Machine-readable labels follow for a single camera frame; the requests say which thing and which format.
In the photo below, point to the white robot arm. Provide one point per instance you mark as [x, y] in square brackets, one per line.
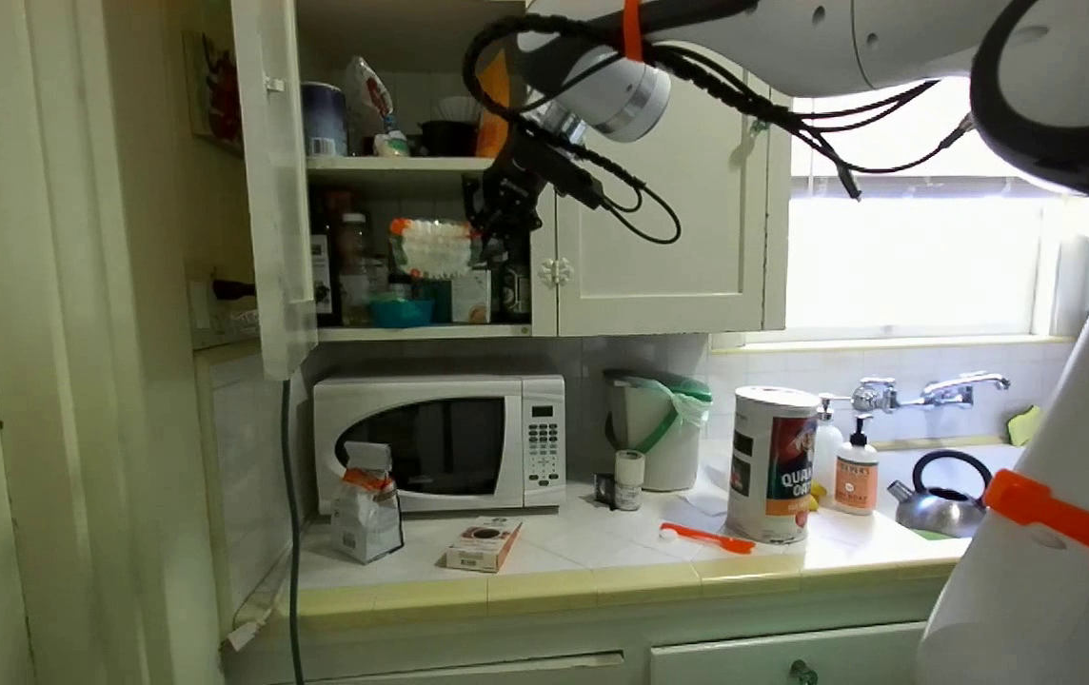
[611, 66]

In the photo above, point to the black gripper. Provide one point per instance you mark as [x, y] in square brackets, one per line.
[503, 211]

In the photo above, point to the white paper bag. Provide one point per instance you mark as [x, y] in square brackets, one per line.
[366, 504]

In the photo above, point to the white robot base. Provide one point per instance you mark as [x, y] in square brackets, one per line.
[1017, 599]

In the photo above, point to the flat brown packet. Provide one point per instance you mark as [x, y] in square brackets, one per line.
[482, 544]

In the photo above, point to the steel kettle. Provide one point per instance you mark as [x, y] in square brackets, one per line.
[943, 510]

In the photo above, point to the open white cabinet door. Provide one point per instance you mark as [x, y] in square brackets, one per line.
[262, 38]

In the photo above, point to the Quaker oats canister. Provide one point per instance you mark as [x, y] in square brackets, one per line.
[771, 461]

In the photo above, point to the white soap dispenser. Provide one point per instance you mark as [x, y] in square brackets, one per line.
[822, 449]

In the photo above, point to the orange handled brush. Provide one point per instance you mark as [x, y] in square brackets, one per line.
[737, 544]

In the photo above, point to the blue lidded container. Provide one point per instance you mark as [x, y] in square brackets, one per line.
[323, 132]

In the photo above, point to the orange label soap bottle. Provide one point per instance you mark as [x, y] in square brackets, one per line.
[859, 473]

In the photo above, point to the chrome sink faucet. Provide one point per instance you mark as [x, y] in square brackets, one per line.
[885, 398]

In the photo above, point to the white paper bowls package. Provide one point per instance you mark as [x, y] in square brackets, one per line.
[432, 248]

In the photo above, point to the white bin with green bag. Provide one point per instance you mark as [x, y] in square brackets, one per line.
[661, 419]

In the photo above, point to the small white cup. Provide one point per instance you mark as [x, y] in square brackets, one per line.
[624, 482]

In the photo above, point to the white lower cabinet doors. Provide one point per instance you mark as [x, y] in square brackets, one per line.
[588, 646]

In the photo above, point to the white microwave oven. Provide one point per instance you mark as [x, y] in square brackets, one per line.
[458, 443]

